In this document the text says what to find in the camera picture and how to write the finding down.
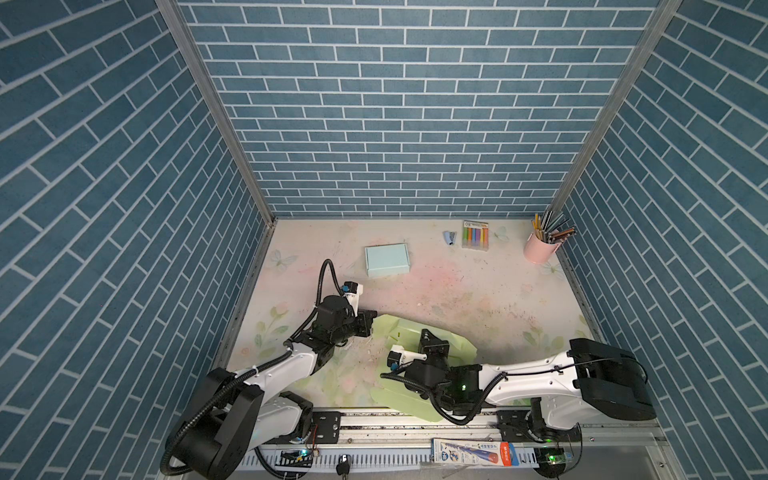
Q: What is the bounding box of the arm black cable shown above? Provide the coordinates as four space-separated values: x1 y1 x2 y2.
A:
287 259 343 349
379 371 511 427

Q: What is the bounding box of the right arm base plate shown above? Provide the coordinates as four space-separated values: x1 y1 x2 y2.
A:
496 409 582 444

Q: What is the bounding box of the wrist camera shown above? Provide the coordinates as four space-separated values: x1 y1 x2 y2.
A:
341 281 364 316
386 345 427 371

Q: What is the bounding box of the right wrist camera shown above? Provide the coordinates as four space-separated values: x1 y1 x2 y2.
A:
386 345 427 371

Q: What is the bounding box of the light green paper box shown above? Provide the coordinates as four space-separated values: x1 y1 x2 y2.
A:
367 313 479 424

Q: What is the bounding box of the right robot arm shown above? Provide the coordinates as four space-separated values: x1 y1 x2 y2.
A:
382 329 657 443

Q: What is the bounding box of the coloured marker pack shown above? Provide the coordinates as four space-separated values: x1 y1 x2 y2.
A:
462 220 490 251

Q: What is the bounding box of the pink pencil cup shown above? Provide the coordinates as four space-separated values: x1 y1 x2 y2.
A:
523 233 562 265

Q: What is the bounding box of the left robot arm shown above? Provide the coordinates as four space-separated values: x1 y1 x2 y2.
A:
159 293 378 479

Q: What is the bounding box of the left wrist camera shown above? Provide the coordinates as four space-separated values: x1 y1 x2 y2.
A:
341 281 364 316

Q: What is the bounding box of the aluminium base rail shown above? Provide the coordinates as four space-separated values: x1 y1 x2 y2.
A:
229 408 683 479

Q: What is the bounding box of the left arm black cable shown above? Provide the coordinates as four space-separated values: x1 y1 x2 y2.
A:
287 259 343 349

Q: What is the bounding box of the red white blue package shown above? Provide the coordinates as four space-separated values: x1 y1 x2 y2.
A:
431 439 520 467

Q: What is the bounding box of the light blue paper box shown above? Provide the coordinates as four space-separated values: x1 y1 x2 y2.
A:
364 243 411 278

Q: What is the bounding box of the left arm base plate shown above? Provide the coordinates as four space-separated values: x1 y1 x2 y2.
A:
281 411 342 446

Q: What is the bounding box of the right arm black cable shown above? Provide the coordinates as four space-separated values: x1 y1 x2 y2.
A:
379 371 511 427

